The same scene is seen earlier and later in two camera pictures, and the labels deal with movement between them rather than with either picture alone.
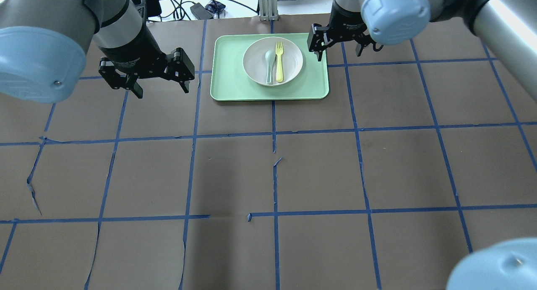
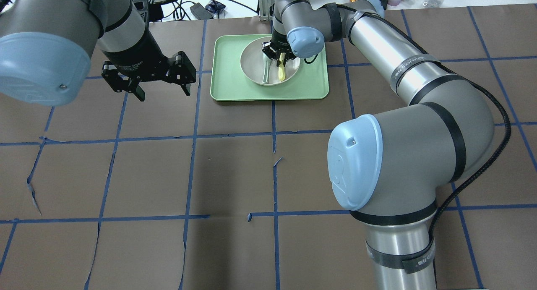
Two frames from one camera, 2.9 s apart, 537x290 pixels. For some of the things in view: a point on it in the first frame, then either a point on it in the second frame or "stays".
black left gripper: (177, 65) stays
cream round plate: (256, 66) stays
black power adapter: (200, 12) stays
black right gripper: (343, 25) -> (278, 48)
